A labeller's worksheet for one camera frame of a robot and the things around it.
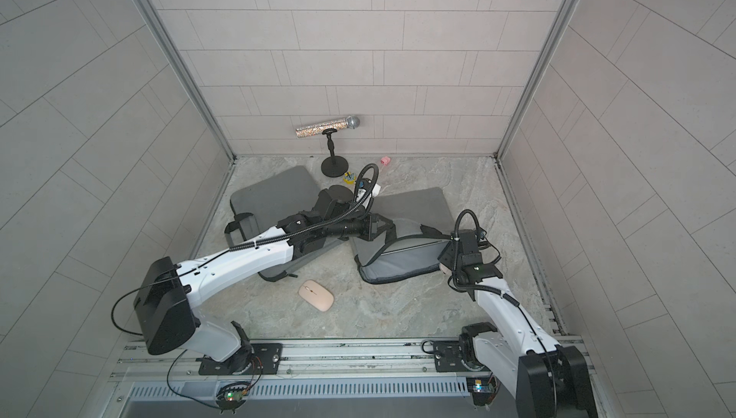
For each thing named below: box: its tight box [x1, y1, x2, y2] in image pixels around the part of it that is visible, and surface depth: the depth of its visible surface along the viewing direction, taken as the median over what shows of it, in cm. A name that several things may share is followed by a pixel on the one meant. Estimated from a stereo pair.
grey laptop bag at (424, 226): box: [349, 186, 455, 284], surface depth 86 cm
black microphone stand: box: [321, 127, 349, 178], surface depth 114 cm
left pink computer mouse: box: [297, 278, 336, 313], surface depth 82 cm
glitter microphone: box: [295, 115, 361, 139], surface depth 98 cm
